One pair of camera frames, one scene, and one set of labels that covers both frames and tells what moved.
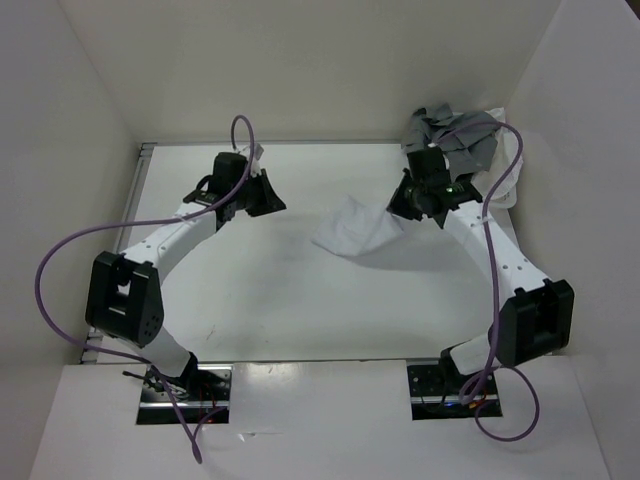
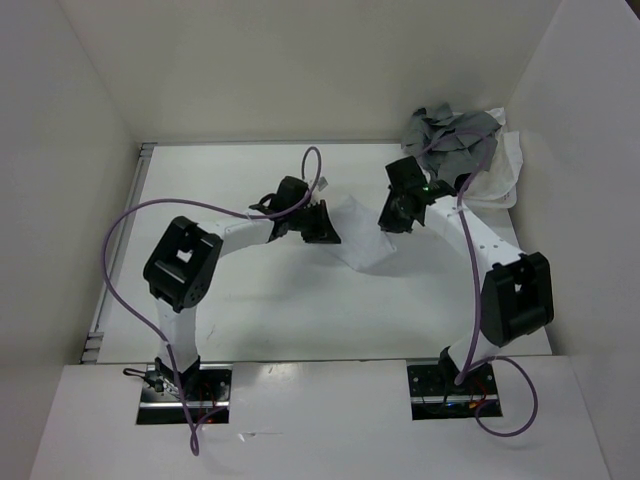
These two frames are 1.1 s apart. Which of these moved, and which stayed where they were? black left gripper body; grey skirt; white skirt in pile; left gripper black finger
Moved: left gripper black finger; black left gripper body
Stayed: grey skirt; white skirt in pile
